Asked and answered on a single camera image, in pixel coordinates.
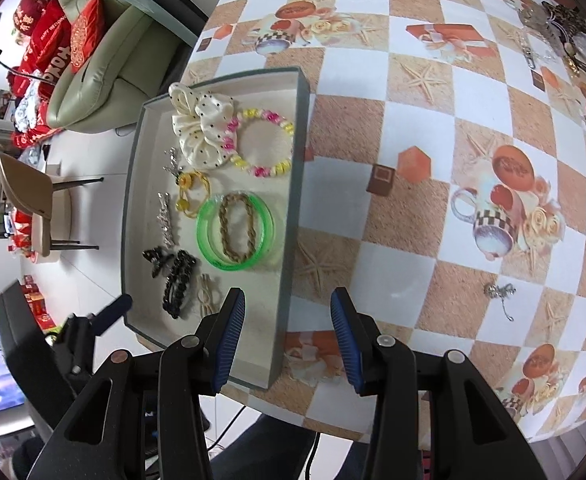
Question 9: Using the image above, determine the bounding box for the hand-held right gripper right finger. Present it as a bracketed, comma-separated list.
[330, 287, 546, 480]

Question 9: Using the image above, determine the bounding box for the beige hair clip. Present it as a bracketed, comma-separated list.
[198, 273, 220, 317]

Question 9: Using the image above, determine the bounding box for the black hair claw clip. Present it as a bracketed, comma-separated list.
[142, 246, 175, 277]

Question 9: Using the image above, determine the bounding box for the pile of mixed jewelry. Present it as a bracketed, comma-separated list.
[516, 0, 586, 78]

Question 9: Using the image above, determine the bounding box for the pink yellow beaded bracelet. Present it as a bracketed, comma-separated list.
[225, 106, 295, 179]

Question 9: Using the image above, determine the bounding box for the silver chain brooch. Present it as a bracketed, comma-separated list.
[483, 282, 517, 322]

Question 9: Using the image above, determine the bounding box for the red cushion white lettering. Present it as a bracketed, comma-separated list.
[27, 0, 74, 86]
[12, 0, 56, 46]

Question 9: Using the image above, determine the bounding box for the stack of red boxes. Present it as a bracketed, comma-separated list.
[20, 275, 56, 331]

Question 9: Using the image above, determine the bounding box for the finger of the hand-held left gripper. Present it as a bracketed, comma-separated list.
[90, 294, 134, 336]

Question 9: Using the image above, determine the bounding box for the white dotted scrunchie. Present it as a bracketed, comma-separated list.
[168, 81, 241, 171]

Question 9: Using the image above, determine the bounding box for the small silver hair clip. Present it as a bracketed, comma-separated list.
[162, 146, 183, 177]

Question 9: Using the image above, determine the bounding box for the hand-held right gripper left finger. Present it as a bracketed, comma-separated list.
[25, 287, 246, 480]

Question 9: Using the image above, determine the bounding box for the light green sofa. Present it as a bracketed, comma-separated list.
[45, 0, 209, 136]

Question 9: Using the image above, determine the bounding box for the red cushion gold pattern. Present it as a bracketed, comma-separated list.
[70, 0, 108, 76]

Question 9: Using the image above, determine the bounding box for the beige chair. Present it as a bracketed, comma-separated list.
[0, 152, 104, 258]

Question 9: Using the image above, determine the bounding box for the grey jewelry tray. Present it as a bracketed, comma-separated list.
[121, 67, 308, 391]

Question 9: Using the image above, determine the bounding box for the checkered printed tablecloth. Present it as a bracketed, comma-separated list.
[180, 0, 586, 443]

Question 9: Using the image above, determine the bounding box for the black beaded hair clip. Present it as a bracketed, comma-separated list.
[162, 249, 200, 320]

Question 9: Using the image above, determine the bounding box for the person's dark trouser leg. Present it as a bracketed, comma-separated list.
[208, 412, 369, 480]

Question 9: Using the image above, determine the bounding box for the green translucent bangle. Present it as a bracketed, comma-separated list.
[195, 191, 275, 272]

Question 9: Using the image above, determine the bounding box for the yellow hair tie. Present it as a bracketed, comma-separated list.
[174, 170, 214, 220]

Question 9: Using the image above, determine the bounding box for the long silver hair clip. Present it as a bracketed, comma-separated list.
[154, 191, 178, 247]

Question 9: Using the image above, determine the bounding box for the gold chain bracelet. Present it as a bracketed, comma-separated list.
[218, 192, 259, 266]

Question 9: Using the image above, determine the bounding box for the black cable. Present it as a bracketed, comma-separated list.
[208, 405, 246, 451]

